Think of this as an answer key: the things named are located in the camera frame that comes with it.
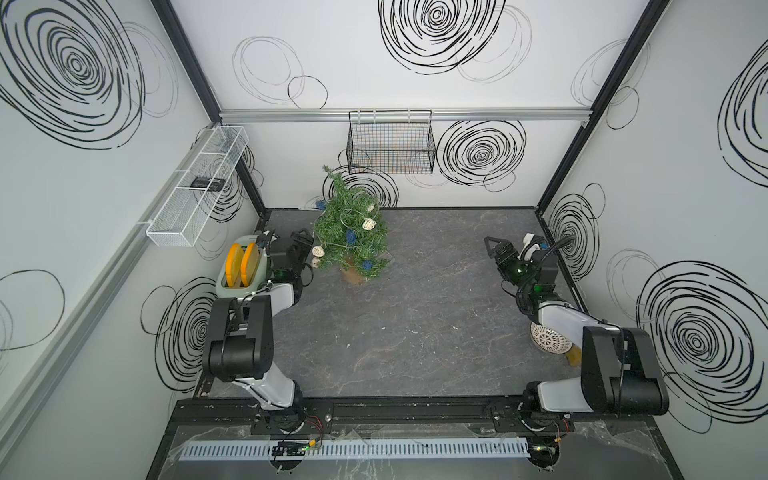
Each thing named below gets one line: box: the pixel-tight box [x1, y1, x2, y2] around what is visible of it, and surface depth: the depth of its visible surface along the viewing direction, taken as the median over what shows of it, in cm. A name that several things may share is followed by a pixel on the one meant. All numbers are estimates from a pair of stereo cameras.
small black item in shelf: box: [190, 176, 226, 192], surface depth 79 cm
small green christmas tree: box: [313, 166, 390, 285], surface depth 80 cm
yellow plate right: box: [240, 242, 260, 287], surface depth 80 cm
